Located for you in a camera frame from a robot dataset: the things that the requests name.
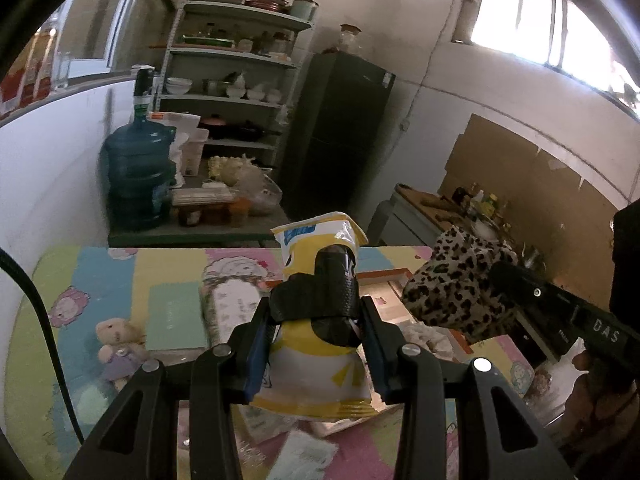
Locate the blue water jug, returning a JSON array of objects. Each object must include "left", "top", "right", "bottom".
[{"left": 102, "top": 65, "right": 176, "bottom": 231}]

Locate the low green table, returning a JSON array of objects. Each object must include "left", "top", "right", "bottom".
[{"left": 107, "top": 195, "right": 288, "bottom": 248}]

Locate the plastic bag of food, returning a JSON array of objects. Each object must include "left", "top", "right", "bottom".
[{"left": 207, "top": 155, "right": 282, "bottom": 216}]

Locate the colourful cartoon bed sheet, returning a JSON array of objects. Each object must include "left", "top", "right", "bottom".
[{"left": 4, "top": 245, "right": 539, "bottom": 480}]

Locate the glass jar on refrigerator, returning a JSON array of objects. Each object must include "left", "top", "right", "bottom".
[{"left": 337, "top": 24, "right": 361, "bottom": 55}]

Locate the grey metal shelf rack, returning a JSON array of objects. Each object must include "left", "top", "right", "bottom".
[{"left": 154, "top": 0, "right": 316, "bottom": 169}]

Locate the orange rimmed cardboard tray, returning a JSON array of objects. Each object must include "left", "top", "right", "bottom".
[{"left": 357, "top": 269, "right": 472, "bottom": 363}]

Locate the person's right hand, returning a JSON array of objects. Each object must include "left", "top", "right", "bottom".
[{"left": 561, "top": 350, "right": 639, "bottom": 441}]

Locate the floral tissue box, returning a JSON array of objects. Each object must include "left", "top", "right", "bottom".
[{"left": 200, "top": 254, "right": 282, "bottom": 347}]

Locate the black hair scrunchie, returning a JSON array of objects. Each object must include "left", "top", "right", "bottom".
[{"left": 269, "top": 244, "right": 360, "bottom": 348}]

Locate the yellow white snack pouch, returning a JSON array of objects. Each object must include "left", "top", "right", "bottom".
[{"left": 252, "top": 211, "right": 376, "bottom": 422}]

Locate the brown cardboard wall sheet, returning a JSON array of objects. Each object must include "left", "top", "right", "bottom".
[{"left": 438, "top": 114, "right": 617, "bottom": 310}]

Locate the white paper bag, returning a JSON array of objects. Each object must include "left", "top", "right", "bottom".
[{"left": 148, "top": 112, "right": 208, "bottom": 188}]

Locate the black cable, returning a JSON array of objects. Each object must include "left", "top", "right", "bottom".
[{"left": 0, "top": 246, "right": 87, "bottom": 446}]

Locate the beige teddy bear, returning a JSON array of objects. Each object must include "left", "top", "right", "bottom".
[{"left": 96, "top": 318, "right": 149, "bottom": 391}]

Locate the grey kitchen counter cabinet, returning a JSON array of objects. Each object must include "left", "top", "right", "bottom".
[{"left": 366, "top": 184, "right": 566, "bottom": 361}]

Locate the leopard print cloth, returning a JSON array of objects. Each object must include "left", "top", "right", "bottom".
[{"left": 401, "top": 226, "right": 518, "bottom": 344}]

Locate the mint green tissue pack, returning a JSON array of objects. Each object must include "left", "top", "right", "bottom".
[{"left": 145, "top": 282, "right": 208, "bottom": 351}]

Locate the black refrigerator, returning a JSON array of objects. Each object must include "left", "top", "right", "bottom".
[{"left": 278, "top": 52, "right": 395, "bottom": 220}]

